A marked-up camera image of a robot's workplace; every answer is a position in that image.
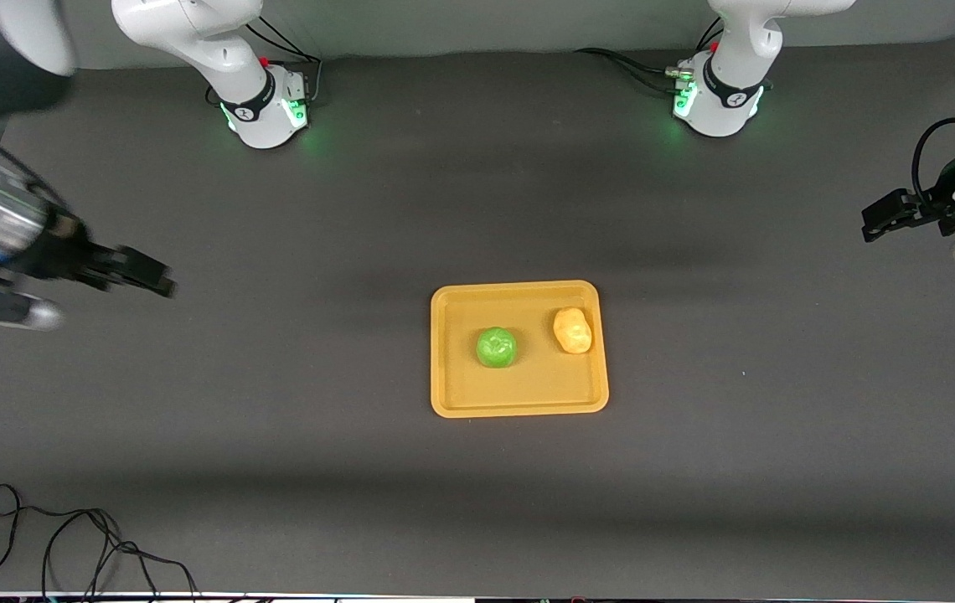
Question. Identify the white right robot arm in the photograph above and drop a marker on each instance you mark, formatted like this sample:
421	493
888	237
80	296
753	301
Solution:
218	50

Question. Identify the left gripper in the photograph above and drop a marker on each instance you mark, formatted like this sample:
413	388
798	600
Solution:
931	207

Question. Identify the dark grey table mat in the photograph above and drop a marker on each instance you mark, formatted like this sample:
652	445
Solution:
477	502

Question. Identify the yellow potato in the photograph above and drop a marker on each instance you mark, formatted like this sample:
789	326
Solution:
572	331

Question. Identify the orange plastic tray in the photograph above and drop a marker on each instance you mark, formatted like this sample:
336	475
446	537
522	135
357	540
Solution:
544	389

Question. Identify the green apple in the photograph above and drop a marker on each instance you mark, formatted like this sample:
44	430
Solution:
497	347

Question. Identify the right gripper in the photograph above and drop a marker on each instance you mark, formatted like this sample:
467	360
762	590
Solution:
67	251

